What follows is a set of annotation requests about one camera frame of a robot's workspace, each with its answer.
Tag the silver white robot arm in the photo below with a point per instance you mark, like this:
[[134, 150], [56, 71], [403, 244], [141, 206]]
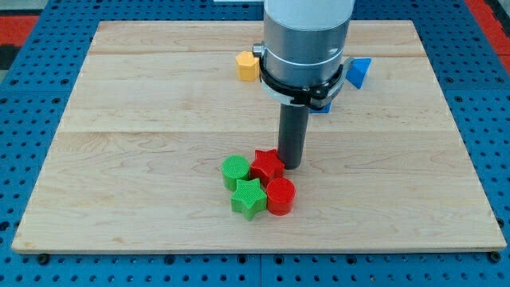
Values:
[[304, 39]]

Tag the yellow hexagon block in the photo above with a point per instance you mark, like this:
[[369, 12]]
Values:
[[247, 66]]

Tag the green cylinder block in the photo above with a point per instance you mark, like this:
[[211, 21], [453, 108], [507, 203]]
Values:
[[234, 167]]

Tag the blue triangle block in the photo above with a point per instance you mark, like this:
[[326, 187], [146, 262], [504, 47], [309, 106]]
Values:
[[358, 71]]

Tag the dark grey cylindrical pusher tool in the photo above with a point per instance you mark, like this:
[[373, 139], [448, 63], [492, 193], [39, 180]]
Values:
[[293, 124]]

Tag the red cylinder block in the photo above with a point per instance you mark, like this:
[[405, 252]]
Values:
[[281, 193]]

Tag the red star block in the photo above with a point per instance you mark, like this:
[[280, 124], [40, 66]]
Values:
[[266, 166]]

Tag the blue cube block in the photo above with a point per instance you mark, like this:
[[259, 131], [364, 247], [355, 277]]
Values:
[[324, 110]]

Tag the wooden board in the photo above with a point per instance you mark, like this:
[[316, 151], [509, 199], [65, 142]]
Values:
[[135, 165]]

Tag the green star block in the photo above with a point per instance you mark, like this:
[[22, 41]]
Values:
[[248, 198]]

